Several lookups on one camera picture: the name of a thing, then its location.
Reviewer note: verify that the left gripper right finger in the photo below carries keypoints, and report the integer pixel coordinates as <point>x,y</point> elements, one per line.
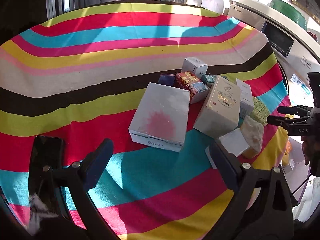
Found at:
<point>261,206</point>

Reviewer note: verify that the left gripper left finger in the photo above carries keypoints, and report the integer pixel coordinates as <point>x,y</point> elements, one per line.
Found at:
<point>64,190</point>

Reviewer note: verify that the green round sponge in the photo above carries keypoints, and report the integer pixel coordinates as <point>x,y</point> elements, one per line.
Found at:
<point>260,112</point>

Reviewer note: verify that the yellow sponge with white fuzz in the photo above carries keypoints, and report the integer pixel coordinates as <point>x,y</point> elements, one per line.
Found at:
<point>253,134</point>

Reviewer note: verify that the tall white narrow box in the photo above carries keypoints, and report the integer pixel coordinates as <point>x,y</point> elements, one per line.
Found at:
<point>246,99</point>

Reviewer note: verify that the cream box with gold frame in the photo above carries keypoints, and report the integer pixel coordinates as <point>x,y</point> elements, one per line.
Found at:
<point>220,111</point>

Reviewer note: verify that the teal toothpaste box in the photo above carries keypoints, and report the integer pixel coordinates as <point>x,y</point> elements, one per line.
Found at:
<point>209,80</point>

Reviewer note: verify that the red and yellow small box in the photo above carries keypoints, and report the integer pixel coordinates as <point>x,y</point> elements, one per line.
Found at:
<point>188,81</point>

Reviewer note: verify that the large white box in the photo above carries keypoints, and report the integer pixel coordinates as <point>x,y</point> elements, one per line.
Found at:
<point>161,118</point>

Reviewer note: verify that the white cube box red logo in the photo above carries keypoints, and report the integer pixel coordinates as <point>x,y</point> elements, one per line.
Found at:
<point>195,66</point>

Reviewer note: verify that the person's right hand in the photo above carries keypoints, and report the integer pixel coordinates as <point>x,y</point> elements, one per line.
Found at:
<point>310,145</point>

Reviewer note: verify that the grey fluffy microphone cover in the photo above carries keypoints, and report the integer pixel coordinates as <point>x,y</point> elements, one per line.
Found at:
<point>38,212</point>

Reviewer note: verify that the white cardboard storage box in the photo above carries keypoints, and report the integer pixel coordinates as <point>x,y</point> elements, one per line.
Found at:
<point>296,172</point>

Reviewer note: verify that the champagne washing machine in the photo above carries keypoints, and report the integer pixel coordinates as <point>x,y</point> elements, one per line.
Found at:
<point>296,51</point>

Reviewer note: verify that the small white cube box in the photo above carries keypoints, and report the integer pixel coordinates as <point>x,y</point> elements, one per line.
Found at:
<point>234,142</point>

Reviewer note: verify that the striped colourful tablecloth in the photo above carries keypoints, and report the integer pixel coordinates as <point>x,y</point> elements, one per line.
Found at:
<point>80,77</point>

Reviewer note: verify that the green round basin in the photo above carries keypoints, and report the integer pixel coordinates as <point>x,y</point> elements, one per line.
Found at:
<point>290,12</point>

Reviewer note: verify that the dark blue small box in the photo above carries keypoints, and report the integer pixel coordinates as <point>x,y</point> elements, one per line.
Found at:
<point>166,79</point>

